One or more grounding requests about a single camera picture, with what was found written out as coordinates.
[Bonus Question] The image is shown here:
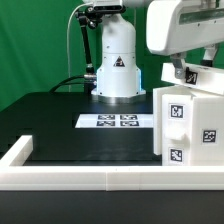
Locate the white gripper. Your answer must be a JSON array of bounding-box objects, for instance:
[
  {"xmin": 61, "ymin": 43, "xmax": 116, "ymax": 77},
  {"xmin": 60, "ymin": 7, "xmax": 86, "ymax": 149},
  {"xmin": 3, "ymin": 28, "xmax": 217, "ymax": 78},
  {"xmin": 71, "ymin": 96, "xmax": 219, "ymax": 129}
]
[{"xmin": 146, "ymin": 0, "xmax": 224, "ymax": 79}]

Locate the white block with markers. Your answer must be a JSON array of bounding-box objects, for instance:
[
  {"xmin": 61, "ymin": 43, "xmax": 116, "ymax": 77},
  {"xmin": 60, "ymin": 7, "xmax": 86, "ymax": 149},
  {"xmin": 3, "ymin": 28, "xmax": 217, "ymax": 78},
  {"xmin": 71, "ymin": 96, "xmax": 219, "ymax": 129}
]
[{"xmin": 161, "ymin": 63, "xmax": 224, "ymax": 95}]

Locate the white cabinet body box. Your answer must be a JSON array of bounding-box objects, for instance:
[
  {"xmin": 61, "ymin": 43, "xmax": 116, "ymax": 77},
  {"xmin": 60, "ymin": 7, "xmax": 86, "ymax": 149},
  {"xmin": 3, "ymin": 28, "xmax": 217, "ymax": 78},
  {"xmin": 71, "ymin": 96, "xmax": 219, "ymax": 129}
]
[{"xmin": 153, "ymin": 86, "xmax": 224, "ymax": 166}]

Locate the white cabinet door piece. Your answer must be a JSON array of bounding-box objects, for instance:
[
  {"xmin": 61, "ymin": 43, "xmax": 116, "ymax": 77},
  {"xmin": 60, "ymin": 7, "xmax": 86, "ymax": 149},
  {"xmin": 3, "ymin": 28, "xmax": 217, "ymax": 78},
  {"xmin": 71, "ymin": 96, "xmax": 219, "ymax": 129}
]
[{"xmin": 162, "ymin": 94, "xmax": 193, "ymax": 166}]

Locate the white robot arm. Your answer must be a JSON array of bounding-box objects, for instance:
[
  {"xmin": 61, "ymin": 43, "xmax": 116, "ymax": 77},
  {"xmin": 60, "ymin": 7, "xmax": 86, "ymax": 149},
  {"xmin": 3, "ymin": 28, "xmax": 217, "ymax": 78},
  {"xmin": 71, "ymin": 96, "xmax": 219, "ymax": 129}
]
[{"xmin": 83, "ymin": 0, "xmax": 224, "ymax": 102}]

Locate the white flat marker plate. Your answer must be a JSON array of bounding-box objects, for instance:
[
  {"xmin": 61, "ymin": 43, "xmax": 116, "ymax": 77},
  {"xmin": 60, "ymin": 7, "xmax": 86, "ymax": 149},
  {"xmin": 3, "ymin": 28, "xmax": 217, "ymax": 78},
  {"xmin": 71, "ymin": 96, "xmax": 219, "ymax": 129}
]
[{"xmin": 75, "ymin": 114, "xmax": 153, "ymax": 128}]

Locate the black camera on mount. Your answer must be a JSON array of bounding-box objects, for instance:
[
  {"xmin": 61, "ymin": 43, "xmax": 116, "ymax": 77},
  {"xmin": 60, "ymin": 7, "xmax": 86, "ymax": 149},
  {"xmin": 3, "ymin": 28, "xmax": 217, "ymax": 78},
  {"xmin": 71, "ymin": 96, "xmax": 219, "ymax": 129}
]
[{"xmin": 86, "ymin": 5, "xmax": 126, "ymax": 14}]

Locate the black cable bundle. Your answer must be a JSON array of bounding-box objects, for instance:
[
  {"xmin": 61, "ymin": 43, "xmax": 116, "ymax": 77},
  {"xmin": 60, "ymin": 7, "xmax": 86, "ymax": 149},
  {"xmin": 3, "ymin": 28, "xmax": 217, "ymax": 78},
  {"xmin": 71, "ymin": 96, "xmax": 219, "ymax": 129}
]
[{"xmin": 49, "ymin": 75, "xmax": 98, "ymax": 93}]

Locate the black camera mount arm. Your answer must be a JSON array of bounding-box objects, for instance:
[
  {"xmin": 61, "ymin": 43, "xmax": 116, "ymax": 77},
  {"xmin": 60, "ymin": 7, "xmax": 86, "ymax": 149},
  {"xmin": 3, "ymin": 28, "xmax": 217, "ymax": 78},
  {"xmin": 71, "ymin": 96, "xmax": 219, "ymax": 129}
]
[{"xmin": 75, "ymin": 10, "xmax": 102, "ymax": 74}]

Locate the white cable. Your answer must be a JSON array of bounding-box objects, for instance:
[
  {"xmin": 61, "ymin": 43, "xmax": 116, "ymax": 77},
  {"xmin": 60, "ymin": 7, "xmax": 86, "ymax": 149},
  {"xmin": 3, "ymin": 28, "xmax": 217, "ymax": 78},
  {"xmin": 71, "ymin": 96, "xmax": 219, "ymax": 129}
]
[{"xmin": 66, "ymin": 3, "xmax": 88, "ymax": 93}]

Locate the white U-shaped border frame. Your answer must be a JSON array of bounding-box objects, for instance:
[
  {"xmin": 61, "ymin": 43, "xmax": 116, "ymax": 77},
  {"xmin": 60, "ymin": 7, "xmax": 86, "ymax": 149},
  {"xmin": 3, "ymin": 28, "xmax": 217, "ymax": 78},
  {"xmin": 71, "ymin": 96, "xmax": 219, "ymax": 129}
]
[{"xmin": 0, "ymin": 135, "xmax": 224, "ymax": 191}]

